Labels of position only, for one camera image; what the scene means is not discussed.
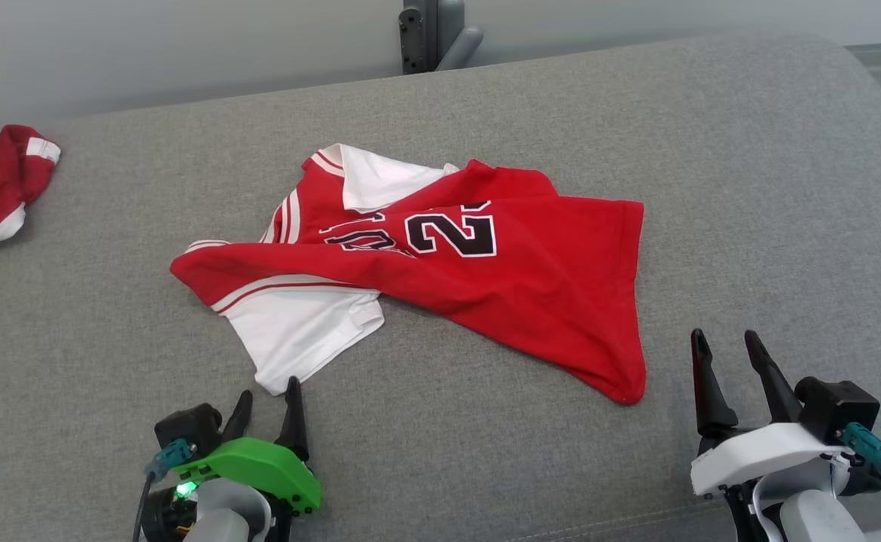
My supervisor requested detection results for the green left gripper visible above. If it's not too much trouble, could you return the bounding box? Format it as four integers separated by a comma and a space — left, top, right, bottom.
173, 376, 322, 516

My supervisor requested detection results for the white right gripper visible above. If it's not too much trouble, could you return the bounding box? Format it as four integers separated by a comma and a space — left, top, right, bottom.
690, 328, 849, 498

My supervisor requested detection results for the red white jersey shirt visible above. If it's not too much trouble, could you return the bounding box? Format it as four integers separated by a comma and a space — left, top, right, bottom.
170, 143, 648, 406

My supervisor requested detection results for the teal-plug left arm cable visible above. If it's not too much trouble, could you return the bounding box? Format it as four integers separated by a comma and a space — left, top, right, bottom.
133, 439, 193, 542

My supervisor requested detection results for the teal-plug arm cable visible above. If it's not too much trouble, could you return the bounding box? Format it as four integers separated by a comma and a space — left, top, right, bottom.
840, 422, 881, 514
133, 439, 193, 542

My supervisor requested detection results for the teal-plug right arm cable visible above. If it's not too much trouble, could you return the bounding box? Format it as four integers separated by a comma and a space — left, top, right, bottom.
840, 422, 881, 514

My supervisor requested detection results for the grey metal post bracket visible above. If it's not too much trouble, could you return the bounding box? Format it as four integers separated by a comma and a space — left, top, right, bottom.
399, 0, 484, 75

